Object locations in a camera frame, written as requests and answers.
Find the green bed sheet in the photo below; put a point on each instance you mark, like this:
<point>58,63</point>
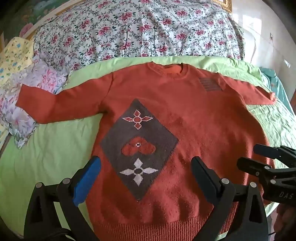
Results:
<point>46,150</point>

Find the teal patterned cloth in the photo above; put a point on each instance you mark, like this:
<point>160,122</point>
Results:
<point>276,85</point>

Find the person's right hand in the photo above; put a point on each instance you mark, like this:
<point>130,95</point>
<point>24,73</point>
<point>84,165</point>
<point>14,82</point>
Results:
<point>286,220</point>

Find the gold picture frame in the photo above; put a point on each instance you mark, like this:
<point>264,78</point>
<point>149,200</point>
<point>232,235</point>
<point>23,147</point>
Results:
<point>225,4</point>

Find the orange knit sweater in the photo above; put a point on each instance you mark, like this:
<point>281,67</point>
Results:
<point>196,115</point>

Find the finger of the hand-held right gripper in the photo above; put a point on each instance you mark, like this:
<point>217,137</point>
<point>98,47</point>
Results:
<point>252,165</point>
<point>268,150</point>

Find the yellow patterned cloth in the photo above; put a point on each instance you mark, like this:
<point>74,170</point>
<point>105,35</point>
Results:
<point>15,55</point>

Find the white floral quilt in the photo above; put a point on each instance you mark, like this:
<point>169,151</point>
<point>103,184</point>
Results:
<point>129,30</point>

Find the purple floral cloth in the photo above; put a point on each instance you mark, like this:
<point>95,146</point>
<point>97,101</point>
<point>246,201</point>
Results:
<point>30,92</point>

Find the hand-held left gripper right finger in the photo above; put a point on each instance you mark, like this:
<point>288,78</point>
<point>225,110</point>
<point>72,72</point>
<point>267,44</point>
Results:
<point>204,177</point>

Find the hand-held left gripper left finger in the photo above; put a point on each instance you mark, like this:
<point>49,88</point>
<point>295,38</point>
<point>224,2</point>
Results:
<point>87,178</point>

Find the framed wall poster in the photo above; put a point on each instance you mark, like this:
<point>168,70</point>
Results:
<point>30,16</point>

